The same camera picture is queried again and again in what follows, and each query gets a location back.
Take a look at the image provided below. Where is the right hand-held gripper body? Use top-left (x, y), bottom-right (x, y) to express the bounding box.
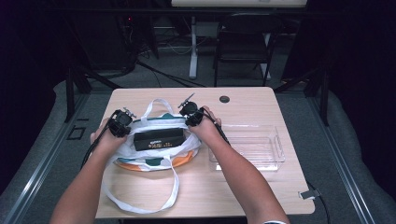
top-left (177, 92), bottom-right (205, 128)

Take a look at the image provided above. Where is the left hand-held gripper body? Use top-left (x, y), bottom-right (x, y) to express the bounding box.
top-left (106, 106), bottom-right (137, 138)

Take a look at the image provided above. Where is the black rectangular box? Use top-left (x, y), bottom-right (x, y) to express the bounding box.
top-left (133, 127), bottom-right (186, 152)

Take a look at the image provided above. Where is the white orange green tote bag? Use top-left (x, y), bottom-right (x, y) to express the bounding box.
top-left (102, 98), bottom-right (203, 216)

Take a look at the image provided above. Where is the clear plastic container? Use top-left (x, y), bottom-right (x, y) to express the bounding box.
top-left (207, 123), bottom-right (287, 173)

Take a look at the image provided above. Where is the person's right hand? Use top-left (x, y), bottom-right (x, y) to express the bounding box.
top-left (188, 105), bottom-right (224, 147)

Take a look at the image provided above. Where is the person's left hand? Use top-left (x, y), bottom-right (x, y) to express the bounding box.
top-left (90, 118), bottom-right (129, 157)

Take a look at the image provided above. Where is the black metal stand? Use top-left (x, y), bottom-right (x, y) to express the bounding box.
top-left (64, 65), bottom-right (123, 123)
top-left (273, 65), bottom-right (331, 127)

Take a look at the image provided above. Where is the white desk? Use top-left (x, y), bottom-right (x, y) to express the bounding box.
top-left (170, 0), bottom-right (309, 80)

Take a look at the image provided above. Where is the dark equipment with red light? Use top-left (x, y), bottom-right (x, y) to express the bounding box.
top-left (114, 12), bottom-right (151, 74)

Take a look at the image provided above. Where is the black folding chair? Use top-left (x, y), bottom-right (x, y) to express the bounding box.
top-left (212, 12), bottom-right (284, 89)

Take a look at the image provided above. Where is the grey metal table clamp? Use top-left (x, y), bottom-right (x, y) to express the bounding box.
top-left (298, 189), bottom-right (321, 201)

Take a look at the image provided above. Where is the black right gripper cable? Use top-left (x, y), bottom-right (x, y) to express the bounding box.
top-left (201, 106), bottom-right (232, 147)

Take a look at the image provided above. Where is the black floor cable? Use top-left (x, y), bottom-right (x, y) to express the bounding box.
top-left (135, 60), bottom-right (207, 89)

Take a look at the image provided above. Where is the black cable at table edge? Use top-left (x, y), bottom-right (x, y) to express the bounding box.
top-left (305, 180), bottom-right (332, 224)

